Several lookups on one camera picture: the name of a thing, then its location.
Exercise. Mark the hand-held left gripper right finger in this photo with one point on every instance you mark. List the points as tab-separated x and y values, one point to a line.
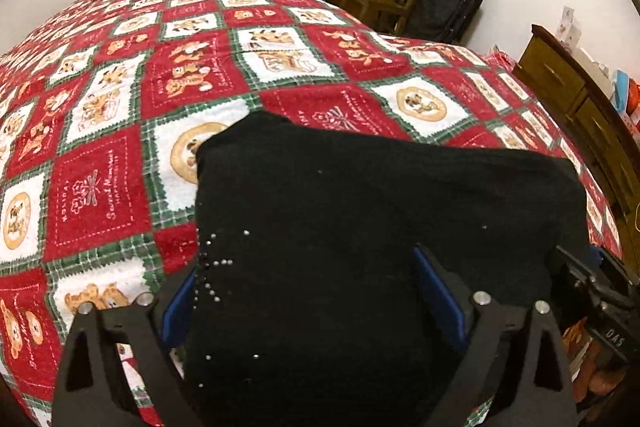
440	302

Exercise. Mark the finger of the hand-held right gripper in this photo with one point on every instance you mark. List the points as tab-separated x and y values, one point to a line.
575	259

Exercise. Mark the dark wooden dresser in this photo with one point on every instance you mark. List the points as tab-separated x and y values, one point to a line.
575	97

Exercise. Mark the orange container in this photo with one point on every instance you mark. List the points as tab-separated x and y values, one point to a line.
635	99

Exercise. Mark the black suitcase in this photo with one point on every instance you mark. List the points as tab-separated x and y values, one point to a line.
445	2

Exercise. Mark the black pants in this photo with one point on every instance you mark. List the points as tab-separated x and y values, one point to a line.
360	232

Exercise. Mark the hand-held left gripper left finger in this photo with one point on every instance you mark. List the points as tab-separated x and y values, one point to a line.
176	314

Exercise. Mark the white box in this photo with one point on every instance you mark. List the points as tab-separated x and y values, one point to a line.
592	62

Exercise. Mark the blue container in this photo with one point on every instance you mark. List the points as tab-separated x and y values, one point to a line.
621	89

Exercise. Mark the red printed blanket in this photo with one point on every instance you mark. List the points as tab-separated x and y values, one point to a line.
150	107

